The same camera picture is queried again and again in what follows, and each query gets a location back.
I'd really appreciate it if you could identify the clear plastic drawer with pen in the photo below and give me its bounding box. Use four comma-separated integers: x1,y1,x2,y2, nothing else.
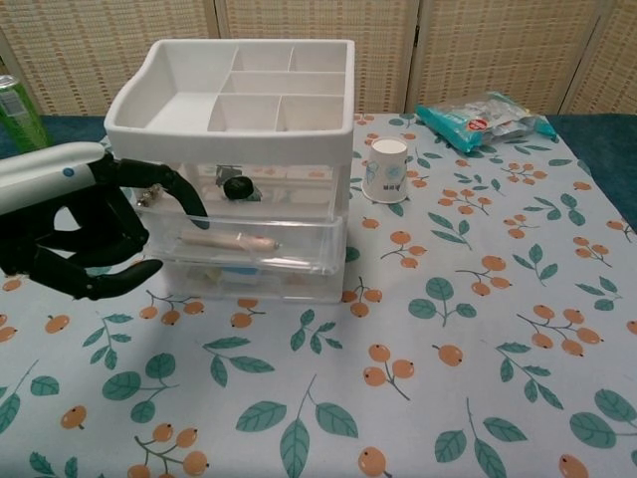
132,161,348,278

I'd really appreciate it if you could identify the metal ball chain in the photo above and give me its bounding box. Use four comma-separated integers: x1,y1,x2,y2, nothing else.
138,183,166,208

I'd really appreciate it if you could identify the white paper cup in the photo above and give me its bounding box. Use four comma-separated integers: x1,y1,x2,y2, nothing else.
361,137,410,203

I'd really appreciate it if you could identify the wooden pen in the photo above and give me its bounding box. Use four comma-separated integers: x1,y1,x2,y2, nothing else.
179,229,281,253

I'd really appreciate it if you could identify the teal snack bag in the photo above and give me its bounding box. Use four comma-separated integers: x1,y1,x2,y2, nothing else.
414,91,558,153

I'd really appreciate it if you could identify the clear plastic drawer empty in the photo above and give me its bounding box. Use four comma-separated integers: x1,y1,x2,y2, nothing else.
168,284,345,304

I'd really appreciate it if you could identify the small black round object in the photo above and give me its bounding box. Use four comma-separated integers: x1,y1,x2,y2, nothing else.
222,175,257,202

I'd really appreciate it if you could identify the green bottle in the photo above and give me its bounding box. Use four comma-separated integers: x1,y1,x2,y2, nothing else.
0,74,52,153

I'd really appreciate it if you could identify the white clear drawer organizer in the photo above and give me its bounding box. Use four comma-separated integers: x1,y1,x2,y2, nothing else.
104,39,356,304

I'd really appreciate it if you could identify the blue table cover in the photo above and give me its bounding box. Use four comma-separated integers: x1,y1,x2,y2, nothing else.
0,113,637,236

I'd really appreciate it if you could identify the floral tablecloth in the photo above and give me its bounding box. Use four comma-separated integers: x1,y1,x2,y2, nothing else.
0,113,637,478

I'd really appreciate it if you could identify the woven folding screen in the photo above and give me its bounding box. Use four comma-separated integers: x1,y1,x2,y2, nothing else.
0,0,637,119

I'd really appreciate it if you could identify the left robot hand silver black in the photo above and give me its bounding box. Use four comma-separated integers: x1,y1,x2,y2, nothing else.
0,142,210,302

